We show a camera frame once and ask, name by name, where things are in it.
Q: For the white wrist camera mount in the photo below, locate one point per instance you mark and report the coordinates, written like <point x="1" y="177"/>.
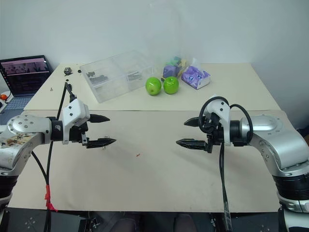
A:
<point x="74" y="111"/>
<point x="223" y="111"/>

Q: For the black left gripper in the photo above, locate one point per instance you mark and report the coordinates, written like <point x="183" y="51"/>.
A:
<point x="77" y="134"/>

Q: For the small orange object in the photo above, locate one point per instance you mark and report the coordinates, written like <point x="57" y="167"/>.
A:
<point x="3" y="97"/>

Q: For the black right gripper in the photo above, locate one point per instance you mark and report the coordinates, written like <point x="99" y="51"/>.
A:
<point x="213" y="130"/>

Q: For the green apple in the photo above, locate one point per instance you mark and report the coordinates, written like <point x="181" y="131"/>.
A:
<point x="153" y="86"/>
<point x="171" y="85"/>

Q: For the clear plastic organizer box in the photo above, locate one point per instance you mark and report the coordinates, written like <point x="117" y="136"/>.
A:
<point x="116" y="75"/>

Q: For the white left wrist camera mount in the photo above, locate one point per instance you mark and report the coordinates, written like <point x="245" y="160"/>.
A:
<point x="74" y="111"/>

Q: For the open laptop computer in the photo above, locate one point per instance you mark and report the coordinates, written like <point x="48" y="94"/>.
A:
<point x="23" y="77"/>

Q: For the purple cube box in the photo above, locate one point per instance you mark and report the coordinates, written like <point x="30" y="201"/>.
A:
<point x="169" y="71"/>

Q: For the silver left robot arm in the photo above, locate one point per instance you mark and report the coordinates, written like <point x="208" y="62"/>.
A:
<point x="26" y="135"/>

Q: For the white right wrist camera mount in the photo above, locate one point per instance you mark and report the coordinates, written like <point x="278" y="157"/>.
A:
<point x="223" y="111"/>

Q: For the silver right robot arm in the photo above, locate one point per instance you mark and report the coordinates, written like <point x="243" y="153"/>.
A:
<point x="272" y="142"/>

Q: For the clear bag of toy blocks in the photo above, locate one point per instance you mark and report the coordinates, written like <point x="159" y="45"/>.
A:
<point x="179" y="64"/>

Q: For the purple and white tissue pack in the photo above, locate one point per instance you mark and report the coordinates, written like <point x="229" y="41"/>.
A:
<point x="195" y="77"/>

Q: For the small black object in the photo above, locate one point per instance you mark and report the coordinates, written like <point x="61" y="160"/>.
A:
<point x="67" y="70"/>

